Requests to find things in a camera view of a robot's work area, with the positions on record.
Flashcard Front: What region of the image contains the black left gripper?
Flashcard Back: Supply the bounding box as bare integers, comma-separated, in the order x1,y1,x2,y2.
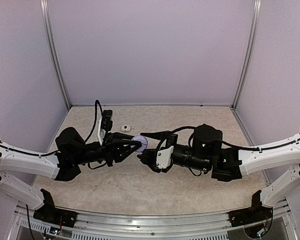
73,131,142,167

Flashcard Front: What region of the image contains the white earbud charging case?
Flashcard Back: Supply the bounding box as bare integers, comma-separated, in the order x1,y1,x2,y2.
120,125,132,133

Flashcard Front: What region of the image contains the purple round earbud case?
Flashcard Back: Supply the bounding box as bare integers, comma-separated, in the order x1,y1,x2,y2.
131,135,148,153

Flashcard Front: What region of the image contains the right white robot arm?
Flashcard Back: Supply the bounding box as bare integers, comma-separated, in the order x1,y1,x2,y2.
137,124,300,222

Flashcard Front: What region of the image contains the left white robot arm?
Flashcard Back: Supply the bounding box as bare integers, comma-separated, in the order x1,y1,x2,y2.
0,127,148,223

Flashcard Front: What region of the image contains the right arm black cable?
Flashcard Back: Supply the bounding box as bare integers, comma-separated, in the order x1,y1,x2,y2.
156,126,300,166

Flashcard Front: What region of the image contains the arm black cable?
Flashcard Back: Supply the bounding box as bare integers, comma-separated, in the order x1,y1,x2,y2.
83,99,105,143
156,126,300,166

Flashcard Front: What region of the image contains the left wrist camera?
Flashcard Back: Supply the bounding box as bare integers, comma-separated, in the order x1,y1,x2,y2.
97,109,113,145

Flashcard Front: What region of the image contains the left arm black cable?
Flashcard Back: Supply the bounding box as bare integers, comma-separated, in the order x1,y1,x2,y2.
83,99,105,143

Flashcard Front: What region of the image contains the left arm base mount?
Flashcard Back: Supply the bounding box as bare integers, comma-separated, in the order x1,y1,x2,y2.
33,188,78,228

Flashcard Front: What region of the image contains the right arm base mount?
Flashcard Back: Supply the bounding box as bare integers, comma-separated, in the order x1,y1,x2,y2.
228,190,273,227

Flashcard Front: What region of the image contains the front aluminium rail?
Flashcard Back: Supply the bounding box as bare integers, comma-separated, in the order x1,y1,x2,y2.
7,196,297,240

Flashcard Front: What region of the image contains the left aluminium frame post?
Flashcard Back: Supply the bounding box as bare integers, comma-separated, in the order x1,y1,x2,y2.
39,0,72,111

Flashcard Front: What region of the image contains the aluminium frame post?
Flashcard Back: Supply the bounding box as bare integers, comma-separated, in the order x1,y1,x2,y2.
231,0,262,112
39,0,72,111

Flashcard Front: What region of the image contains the right aluminium frame post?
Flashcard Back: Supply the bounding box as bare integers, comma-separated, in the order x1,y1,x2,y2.
231,0,262,112

